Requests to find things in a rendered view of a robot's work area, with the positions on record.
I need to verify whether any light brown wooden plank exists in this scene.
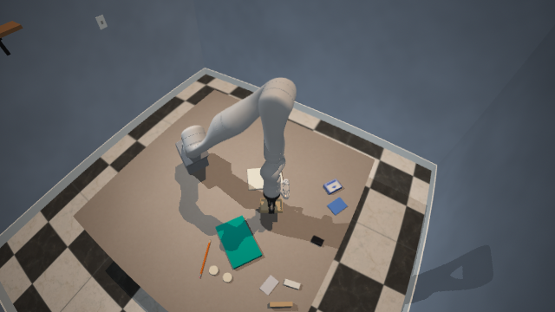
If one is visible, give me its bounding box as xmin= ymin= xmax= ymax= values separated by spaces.
xmin=270 ymin=302 xmax=293 ymax=307

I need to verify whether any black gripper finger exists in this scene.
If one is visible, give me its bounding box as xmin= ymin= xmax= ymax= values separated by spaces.
xmin=267 ymin=200 xmax=276 ymax=214

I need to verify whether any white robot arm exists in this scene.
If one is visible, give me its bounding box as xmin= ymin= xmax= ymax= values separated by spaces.
xmin=181 ymin=78 xmax=297 ymax=199

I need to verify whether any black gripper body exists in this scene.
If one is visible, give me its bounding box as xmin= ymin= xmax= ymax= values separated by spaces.
xmin=264 ymin=194 xmax=280 ymax=204

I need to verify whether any grey flat rectangular card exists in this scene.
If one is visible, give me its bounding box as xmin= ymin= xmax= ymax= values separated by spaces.
xmin=260 ymin=276 xmax=279 ymax=295

